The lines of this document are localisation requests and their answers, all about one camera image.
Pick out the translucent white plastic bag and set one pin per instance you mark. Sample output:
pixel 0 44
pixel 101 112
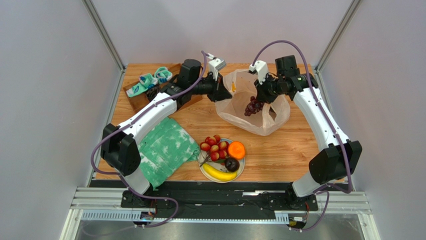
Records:
pixel 241 84

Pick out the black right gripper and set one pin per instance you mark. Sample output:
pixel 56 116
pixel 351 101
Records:
pixel 264 90

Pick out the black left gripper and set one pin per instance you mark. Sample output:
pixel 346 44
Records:
pixel 219 92

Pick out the cream and blue ceramic plate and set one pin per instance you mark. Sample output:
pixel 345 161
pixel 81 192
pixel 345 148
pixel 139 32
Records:
pixel 222 168

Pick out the orange fake tangerine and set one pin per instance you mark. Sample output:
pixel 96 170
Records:
pixel 236 150

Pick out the aluminium frame rail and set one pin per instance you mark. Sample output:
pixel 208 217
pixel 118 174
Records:
pixel 97 20

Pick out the wooden compartment tray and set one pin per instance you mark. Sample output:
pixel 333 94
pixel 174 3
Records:
pixel 131 78

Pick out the dark patterned folded sock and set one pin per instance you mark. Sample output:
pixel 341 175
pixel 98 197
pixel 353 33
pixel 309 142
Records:
pixel 152 93

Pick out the red fake fruit bunch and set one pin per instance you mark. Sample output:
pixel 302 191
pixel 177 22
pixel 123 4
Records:
pixel 214 149

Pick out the dark round fake fruit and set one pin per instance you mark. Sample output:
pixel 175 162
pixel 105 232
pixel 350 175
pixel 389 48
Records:
pixel 232 164

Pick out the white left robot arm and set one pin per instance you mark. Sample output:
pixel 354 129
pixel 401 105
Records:
pixel 119 145

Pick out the white teal patterned sock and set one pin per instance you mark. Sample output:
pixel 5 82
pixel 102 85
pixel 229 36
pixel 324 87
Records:
pixel 146 82

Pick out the dark fake grape bunch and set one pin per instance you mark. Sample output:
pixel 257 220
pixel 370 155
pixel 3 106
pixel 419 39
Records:
pixel 253 107

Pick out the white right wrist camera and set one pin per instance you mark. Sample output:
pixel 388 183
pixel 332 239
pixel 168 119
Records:
pixel 261 69

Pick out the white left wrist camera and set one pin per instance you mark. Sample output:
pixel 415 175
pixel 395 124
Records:
pixel 215 64

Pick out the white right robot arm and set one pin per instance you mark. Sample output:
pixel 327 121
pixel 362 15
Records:
pixel 338 155

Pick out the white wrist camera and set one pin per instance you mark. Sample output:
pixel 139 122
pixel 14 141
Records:
pixel 261 69
pixel 215 64

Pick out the green white cloth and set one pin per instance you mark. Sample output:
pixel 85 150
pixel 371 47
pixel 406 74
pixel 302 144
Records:
pixel 164 149

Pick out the yellow fake banana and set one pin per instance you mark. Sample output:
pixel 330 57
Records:
pixel 219 175

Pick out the teal white rolled sock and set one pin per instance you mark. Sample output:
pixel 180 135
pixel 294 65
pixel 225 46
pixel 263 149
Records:
pixel 163 75

